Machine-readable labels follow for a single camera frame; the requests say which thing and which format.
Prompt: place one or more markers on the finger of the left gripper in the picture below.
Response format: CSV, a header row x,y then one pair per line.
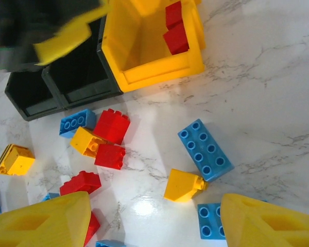
x,y
67,41

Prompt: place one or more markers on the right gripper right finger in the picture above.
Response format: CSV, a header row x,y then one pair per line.
x,y
239,221

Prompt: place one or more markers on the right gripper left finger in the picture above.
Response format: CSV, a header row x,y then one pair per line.
x,y
67,218

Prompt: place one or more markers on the red lego brick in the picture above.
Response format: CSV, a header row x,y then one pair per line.
x,y
92,226
173,15
176,38
79,184
108,155
110,127

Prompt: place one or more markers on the small blue lego brick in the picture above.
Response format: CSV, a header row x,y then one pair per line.
x,y
51,196
109,244

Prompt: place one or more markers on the yellow sloped lego brick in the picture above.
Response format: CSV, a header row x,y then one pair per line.
x,y
181,186

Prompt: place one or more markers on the yellow black-striped lego brick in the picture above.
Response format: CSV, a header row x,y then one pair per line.
x,y
18,162

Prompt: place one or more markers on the long blue lego brick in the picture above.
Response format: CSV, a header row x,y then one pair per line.
x,y
206,151

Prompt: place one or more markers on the blue six-stud lego brick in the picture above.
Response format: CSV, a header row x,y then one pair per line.
x,y
74,124

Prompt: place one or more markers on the black plastic bin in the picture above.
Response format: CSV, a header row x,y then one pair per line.
x,y
41,110
92,95

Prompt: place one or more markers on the yellow plastic bin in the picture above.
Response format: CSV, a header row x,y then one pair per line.
x,y
157,74

